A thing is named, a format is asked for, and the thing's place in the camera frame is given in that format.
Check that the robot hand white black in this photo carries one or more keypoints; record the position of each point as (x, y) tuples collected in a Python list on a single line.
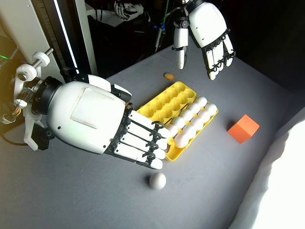
[(90, 119), (207, 21)]

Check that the white egg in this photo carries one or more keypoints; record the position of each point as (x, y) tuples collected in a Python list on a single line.
[(204, 116), (178, 122), (157, 180), (211, 109), (182, 139), (172, 130), (187, 115), (195, 107), (190, 131), (197, 123), (201, 101)]

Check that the yellow egg tray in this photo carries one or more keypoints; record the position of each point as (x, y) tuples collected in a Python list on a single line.
[(174, 95)]

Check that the spare white robot hand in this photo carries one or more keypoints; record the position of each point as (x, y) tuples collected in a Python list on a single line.
[(126, 9)]

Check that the small brown toy nut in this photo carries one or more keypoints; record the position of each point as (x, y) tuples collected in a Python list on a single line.
[(168, 76)]

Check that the grey table cloth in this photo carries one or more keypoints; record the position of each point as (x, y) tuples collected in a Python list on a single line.
[(95, 202)]

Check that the orange cube block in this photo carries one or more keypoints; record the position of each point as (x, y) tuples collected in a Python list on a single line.
[(243, 128)]

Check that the white robot body column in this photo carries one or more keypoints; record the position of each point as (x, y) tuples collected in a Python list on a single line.
[(23, 23)]

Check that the white sheet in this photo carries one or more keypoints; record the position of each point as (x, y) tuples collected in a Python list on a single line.
[(286, 179)]

